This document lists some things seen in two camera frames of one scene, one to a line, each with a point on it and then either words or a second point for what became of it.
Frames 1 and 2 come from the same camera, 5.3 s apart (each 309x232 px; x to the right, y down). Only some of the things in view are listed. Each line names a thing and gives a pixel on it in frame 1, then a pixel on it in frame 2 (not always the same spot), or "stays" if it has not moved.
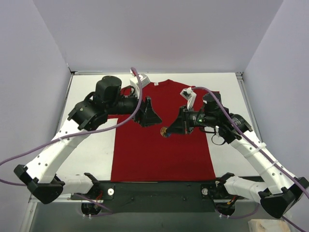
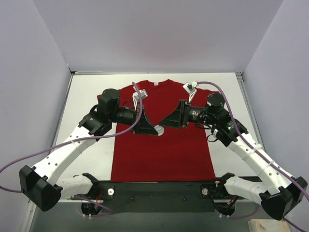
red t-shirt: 141,153 stays
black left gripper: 146,110 -> 139,119
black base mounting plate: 132,196 stays
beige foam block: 267,225 stays
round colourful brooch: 163,133 -> 160,129
